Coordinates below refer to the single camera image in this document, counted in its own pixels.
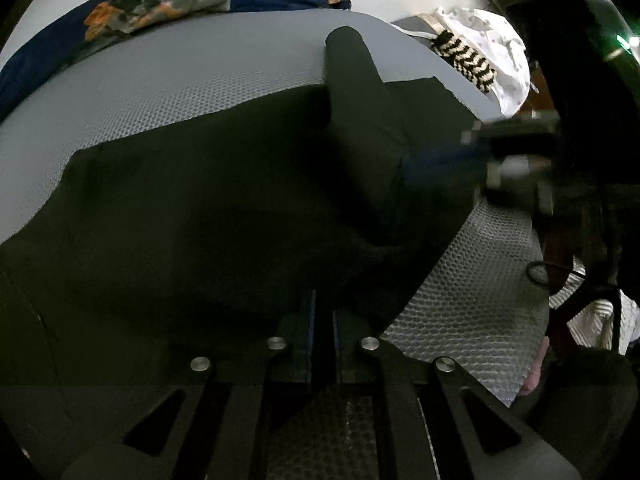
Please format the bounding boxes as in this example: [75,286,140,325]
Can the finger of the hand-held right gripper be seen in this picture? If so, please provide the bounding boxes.
[461,115,561,150]
[405,142,557,217]

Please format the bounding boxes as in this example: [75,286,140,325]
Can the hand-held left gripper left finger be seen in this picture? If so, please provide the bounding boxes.
[122,289,318,480]

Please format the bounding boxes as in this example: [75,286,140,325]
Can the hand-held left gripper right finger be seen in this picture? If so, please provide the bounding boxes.
[332,309,532,480]

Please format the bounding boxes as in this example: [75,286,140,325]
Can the black pants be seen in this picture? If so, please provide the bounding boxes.
[0,25,490,480]

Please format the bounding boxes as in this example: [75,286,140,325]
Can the black white striped cloth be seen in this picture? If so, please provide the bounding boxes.
[430,30,498,93]

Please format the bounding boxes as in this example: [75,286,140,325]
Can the white spotted cloth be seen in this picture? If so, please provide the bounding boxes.
[395,6,531,116]

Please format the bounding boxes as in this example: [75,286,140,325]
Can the grey mesh mattress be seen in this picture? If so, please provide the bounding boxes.
[0,7,551,411]

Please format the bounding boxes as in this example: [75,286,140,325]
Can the black cable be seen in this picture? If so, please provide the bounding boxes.
[526,259,588,293]

